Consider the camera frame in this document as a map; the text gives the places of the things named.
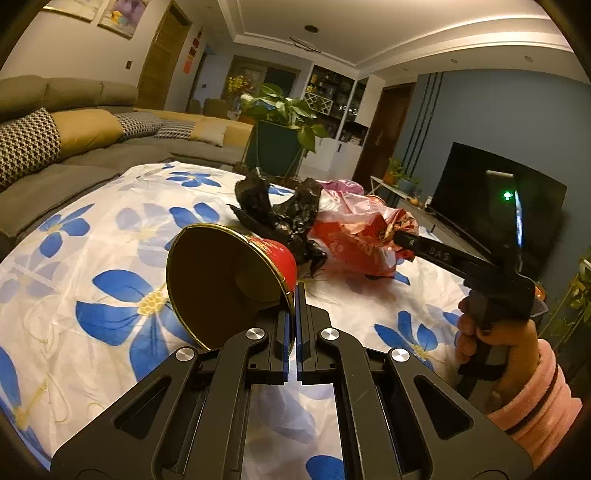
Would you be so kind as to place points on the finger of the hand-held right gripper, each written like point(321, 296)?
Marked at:
point(443, 258)

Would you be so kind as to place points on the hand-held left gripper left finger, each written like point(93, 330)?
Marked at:
point(272, 355)

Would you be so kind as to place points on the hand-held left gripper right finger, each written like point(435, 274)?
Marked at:
point(314, 355)

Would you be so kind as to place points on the red printed plastic bag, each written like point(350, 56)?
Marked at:
point(355, 240)

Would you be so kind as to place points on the red and gold paper cup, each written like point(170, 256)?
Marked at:
point(272, 258)

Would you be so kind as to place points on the black plastic bag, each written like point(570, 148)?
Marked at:
point(286, 217)

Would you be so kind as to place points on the person's right forearm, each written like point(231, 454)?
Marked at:
point(540, 410)

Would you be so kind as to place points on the person's right hand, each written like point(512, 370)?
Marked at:
point(519, 355)

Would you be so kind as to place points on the grey TV stand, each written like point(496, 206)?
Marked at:
point(438, 228)

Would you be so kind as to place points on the orange retro speaker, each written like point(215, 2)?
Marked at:
point(541, 295)

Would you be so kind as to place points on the black television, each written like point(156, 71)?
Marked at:
point(461, 194)

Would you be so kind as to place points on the trailing plant on gold stand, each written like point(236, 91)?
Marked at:
point(577, 295)

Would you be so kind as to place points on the plant in blue pot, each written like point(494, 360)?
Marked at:
point(406, 184)

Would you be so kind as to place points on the white folding side table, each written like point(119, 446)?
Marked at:
point(381, 184)

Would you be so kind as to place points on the plant in orange pot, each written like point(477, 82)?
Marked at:
point(394, 173)

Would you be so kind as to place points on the pink shopping bag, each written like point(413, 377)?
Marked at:
point(344, 186)

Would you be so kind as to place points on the dark wooden door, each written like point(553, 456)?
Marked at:
point(383, 134)

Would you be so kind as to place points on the white display cabinet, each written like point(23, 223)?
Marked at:
point(341, 97)

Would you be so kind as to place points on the blue floral tablecloth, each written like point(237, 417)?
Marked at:
point(115, 221)

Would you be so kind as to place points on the pothos in teal pot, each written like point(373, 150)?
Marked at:
point(272, 138)

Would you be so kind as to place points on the sliding glass door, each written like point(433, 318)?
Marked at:
point(281, 76)

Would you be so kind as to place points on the olive dining chair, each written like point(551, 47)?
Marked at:
point(214, 107)

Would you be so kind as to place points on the black ceiling lamp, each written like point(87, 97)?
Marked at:
point(304, 44)

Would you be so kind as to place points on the yellow flower bouquet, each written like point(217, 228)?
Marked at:
point(238, 85)

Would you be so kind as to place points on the large mustard cushion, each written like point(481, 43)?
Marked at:
point(87, 131)

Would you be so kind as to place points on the large houndstooth cushion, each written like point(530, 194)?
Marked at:
point(25, 147)

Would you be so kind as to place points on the light wooden door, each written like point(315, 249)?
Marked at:
point(164, 50)

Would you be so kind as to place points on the grey sofa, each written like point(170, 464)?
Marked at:
point(69, 92)

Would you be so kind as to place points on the purple painting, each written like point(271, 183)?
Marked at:
point(122, 14)

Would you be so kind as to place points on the sailboat painting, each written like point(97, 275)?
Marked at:
point(76, 7)

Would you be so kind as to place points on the red wall decoration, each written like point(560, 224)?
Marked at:
point(193, 50)

